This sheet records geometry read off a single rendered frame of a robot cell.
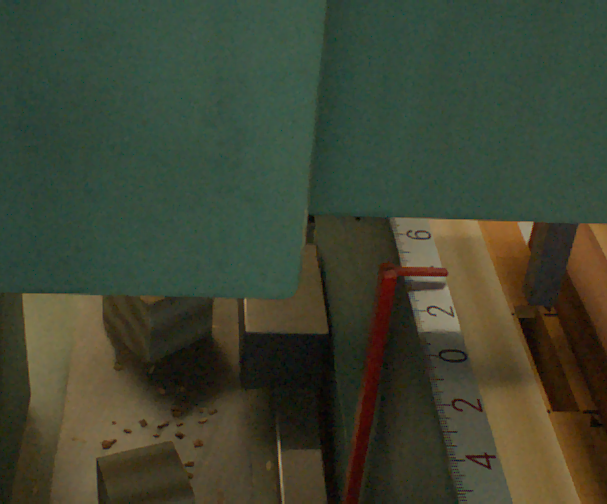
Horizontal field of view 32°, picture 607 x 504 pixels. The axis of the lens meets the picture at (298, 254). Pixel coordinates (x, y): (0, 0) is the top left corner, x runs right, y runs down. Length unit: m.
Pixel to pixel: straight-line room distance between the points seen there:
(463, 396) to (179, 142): 0.12
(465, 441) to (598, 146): 0.08
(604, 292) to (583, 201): 0.07
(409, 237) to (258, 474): 0.17
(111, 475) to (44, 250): 0.21
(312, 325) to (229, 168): 0.26
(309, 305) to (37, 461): 0.14
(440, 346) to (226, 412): 0.21
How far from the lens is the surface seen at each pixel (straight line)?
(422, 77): 0.25
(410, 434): 0.31
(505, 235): 0.39
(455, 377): 0.30
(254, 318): 0.47
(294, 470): 0.46
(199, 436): 0.49
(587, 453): 0.31
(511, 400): 0.30
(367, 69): 0.25
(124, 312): 0.52
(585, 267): 0.35
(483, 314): 0.33
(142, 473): 0.43
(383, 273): 0.32
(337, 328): 0.46
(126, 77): 0.21
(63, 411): 0.50
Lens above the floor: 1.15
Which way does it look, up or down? 35 degrees down
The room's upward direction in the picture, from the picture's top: 6 degrees clockwise
